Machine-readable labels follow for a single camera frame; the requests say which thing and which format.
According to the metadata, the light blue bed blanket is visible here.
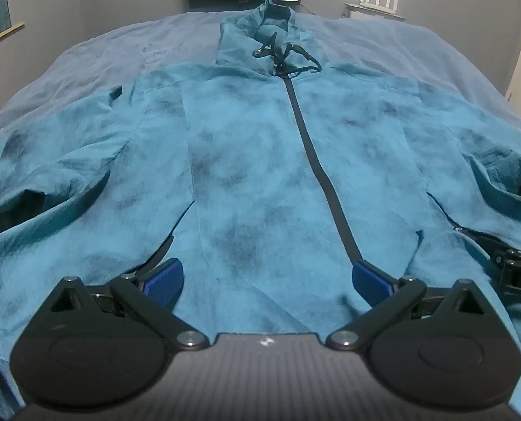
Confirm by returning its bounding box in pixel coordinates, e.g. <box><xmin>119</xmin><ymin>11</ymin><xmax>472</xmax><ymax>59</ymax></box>
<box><xmin>0</xmin><ymin>6</ymin><xmax>521</xmax><ymax>421</ymax></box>

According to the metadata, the pile of clothes on sill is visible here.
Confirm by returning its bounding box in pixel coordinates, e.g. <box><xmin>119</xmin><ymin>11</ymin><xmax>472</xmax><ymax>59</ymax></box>
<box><xmin>0</xmin><ymin>21</ymin><xmax>26</xmax><ymax>54</ymax></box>

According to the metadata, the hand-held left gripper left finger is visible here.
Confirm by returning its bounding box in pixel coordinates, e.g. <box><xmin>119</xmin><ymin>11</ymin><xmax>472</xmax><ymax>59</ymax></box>
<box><xmin>46</xmin><ymin>258</ymin><xmax>211</xmax><ymax>352</ymax></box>

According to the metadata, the teal zip-up jacket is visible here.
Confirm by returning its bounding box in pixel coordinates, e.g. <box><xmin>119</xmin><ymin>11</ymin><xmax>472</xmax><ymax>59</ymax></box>
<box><xmin>0</xmin><ymin>0</ymin><xmax>521</xmax><ymax>417</ymax></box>

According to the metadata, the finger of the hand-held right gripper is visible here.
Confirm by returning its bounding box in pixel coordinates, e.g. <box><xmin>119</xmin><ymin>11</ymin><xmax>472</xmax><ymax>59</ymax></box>
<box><xmin>454</xmin><ymin>226</ymin><xmax>513</xmax><ymax>256</ymax></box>

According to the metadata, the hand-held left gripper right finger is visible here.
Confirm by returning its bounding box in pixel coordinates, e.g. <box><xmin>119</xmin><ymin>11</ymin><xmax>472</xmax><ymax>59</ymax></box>
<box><xmin>325</xmin><ymin>261</ymin><xmax>490</xmax><ymax>352</ymax></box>

